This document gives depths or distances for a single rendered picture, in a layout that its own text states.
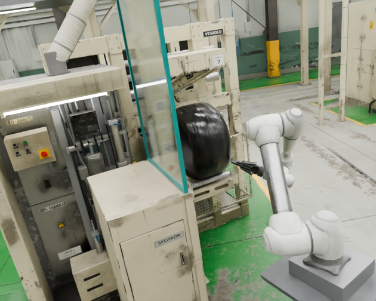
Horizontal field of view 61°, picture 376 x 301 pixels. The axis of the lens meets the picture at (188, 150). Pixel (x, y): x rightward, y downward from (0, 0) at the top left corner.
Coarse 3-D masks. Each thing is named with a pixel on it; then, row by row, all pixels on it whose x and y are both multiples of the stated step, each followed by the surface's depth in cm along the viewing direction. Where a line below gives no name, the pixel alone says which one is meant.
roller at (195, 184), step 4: (224, 172) 242; (228, 172) 243; (212, 176) 239; (216, 176) 239; (220, 176) 240; (224, 176) 241; (228, 176) 244; (200, 180) 235; (204, 180) 235; (208, 180) 236; (212, 180) 238; (216, 180) 240; (192, 184) 232; (196, 184) 233; (200, 184) 234; (204, 184) 236
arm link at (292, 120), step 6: (294, 108) 176; (282, 114) 178; (288, 114) 175; (294, 114) 173; (300, 114) 173; (282, 120) 176; (288, 120) 175; (294, 120) 174; (300, 120) 174; (288, 126) 175; (294, 126) 176; (300, 126) 177; (288, 132) 178; (294, 132) 180; (300, 132) 181; (288, 138) 185; (294, 138) 184
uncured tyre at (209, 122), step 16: (176, 112) 231; (192, 112) 221; (208, 112) 222; (192, 128) 215; (208, 128) 216; (224, 128) 220; (192, 144) 216; (208, 144) 214; (224, 144) 219; (192, 160) 223; (208, 160) 218; (224, 160) 225; (192, 176) 233; (208, 176) 234
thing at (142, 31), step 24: (120, 0) 158; (144, 0) 128; (144, 24) 136; (144, 48) 144; (144, 72) 154; (168, 72) 127; (144, 96) 164; (168, 96) 133; (144, 120) 177; (168, 120) 141; (144, 144) 189; (168, 144) 150; (168, 168) 161
